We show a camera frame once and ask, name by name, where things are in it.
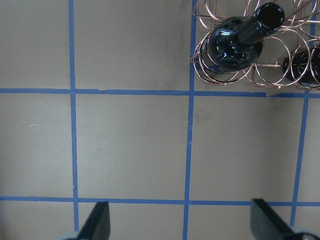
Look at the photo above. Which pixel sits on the dark wine bottle far slot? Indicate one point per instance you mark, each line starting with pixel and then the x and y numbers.
pixel 308 73

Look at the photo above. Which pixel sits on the copper wire wine basket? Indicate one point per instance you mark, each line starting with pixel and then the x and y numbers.
pixel 271 43

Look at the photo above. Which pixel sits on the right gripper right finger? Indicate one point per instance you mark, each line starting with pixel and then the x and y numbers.
pixel 266 224

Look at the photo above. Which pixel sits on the dark wine bottle near slot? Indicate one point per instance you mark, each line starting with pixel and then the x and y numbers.
pixel 237 42

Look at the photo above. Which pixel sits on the dark wine bottle slot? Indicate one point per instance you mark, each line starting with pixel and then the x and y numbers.
pixel 237 42
pixel 308 73

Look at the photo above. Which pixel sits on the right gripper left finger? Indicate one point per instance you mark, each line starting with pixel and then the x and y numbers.
pixel 97 225

